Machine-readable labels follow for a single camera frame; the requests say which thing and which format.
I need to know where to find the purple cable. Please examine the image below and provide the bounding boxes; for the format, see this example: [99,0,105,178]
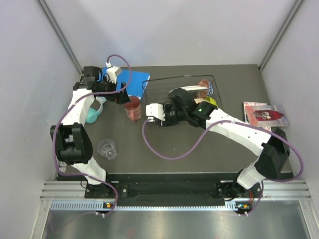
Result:
[142,118,305,217]
[52,54,133,217]

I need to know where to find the clear plastic cup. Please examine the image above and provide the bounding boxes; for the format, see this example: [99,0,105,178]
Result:
[97,139,117,160]

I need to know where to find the blue folder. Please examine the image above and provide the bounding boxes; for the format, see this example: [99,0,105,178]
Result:
[98,68,150,98]

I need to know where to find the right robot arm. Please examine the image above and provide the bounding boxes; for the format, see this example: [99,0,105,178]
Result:
[146,86,290,197]

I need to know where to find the white watermelon plate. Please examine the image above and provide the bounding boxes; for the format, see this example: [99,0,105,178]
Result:
[169,85,208,95]

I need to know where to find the red translucent mug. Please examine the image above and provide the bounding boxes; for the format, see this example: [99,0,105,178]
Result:
[124,96,142,121]

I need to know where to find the peach bird plate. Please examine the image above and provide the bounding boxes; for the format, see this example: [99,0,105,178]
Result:
[194,98,205,104]

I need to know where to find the grey wire dish rack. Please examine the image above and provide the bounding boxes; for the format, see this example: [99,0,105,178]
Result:
[141,75,223,108]

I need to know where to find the orange blue patterned bowl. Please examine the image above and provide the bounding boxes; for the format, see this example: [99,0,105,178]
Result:
[197,79,214,99]

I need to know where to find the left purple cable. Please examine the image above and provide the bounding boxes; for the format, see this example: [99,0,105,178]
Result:
[52,54,133,217]

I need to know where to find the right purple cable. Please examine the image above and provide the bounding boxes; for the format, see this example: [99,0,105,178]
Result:
[142,118,305,217]

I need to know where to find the aluminium front rail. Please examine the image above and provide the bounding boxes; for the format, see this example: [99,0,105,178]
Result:
[40,181,311,213]

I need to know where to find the red illustrated book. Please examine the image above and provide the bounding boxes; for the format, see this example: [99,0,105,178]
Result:
[243,102,289,131]

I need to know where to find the teal cat-ear headphones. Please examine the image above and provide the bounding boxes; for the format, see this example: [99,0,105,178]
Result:
[85,97,107,123]

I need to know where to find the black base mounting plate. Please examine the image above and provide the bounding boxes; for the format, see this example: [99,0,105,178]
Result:
[85,180,260,200]

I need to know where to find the lime green bowl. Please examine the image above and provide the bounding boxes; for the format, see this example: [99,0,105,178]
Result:
[205,97,218,107]

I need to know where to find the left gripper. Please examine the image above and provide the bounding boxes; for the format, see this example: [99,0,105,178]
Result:
[97,76,130,105]

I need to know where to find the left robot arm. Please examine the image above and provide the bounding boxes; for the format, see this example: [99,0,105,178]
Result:
[50,63,130,198]

